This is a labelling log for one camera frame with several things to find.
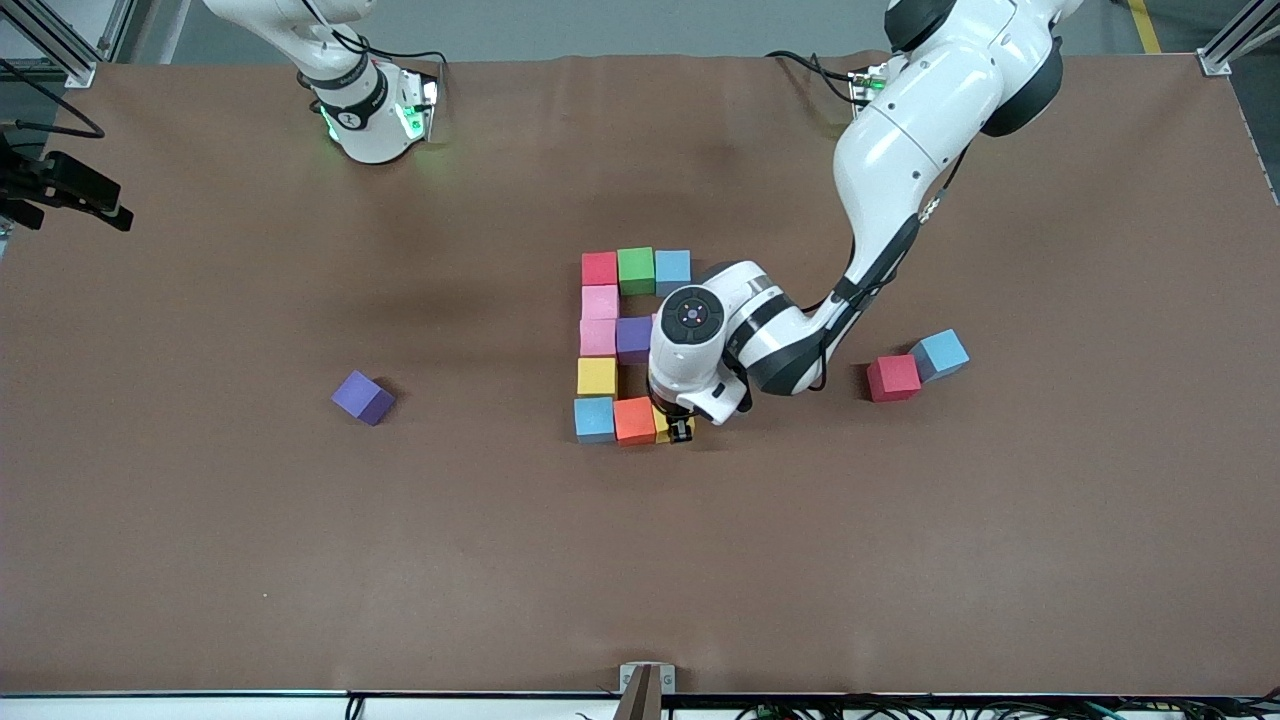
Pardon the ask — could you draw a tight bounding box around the green foam cube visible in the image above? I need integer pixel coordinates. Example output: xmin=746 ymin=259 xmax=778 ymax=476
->
xmin=617 ymin=247 xmax=657 ymax=297

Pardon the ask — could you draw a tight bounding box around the light blue foam cube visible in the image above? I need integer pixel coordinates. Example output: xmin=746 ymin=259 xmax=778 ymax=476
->
xmin=908 ymin=328 xmax=970 ymax=383
xmin=573 ymin=396 xmax=617 ymax=444
xmin=654 ymin=250 xmax=693 ymax=299

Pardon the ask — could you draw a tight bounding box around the brown table cover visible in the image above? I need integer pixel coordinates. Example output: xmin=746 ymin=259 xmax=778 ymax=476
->
xmin=0 ymin=50 xmax=1280 ymax=698

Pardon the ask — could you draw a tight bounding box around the orange foam cube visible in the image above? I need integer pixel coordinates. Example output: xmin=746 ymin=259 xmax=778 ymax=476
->
xmin=613 ymin=397 xmax=658 ymax=447

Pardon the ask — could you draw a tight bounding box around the aluminium frame post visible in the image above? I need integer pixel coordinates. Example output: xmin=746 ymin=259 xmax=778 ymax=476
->
xmin=1198 ymin=0 xmax=1280 ymax=78
xmin=0 ymin=0 xmax=98 ymax=89

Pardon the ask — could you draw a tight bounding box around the aluminium frame strut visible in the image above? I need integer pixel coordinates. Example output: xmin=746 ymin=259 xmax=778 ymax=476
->
xmin=97 ymin=0 xmax=138 ymax=63

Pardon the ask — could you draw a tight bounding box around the purple foam cube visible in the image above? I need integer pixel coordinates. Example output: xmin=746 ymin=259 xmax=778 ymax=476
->
xmin=331 ymin=370 xmax=396 ymax=427
xmin=616 ymin=316 xmax=656 ymax=364

